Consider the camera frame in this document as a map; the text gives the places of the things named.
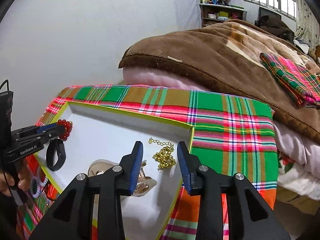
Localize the pink bed sheet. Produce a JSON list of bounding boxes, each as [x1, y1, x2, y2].
[[123, 67, 210, 92]]

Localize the white floral duvet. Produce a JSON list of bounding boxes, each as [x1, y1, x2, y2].
[[273, 121, 319, 200]]

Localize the translucent pink hair claw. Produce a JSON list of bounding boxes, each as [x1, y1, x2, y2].
[[87, 159, 157, 197]]

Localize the folded plaid cloth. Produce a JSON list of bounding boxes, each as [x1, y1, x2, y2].
[[260, 53, 319, 108]]

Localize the person left hand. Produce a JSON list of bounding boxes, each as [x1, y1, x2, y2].
[[0, 158, 32, 197]]

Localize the red green plaid cloth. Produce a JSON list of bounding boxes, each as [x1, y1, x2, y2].
[[18, 85, 278, 239]]

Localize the brown fleece blanket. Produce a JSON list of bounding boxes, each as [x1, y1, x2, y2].
[[119, 20, 319, 142]]

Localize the yellow-green white tray box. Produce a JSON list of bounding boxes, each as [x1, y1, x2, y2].
[[35, 102, 194, 239]]

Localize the dark wooden shelf unit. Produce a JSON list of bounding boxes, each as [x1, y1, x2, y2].
[[199, 3, 247, 27]]

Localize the cardboard bed base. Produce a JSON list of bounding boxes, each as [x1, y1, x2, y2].
[[276, 186, 319, 215]]

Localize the red bead bracelet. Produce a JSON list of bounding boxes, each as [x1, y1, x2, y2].
[[56, 119, 74, 142]]

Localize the patterned curtain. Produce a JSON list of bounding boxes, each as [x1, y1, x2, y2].
[[295, 0, 319, 50]]

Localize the white spiral hair tie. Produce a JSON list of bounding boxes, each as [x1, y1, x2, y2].
[[29, 177, 41, 199]]

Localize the gold chain bracelet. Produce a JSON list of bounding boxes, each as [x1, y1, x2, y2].
[[148, 137, 177, 170]]

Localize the black wristband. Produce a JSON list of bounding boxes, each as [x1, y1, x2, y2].
[[46, 139, 66, 172]]

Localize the dark clothes on chair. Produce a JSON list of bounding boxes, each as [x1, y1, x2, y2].
[[255, 7, 295, 44]]

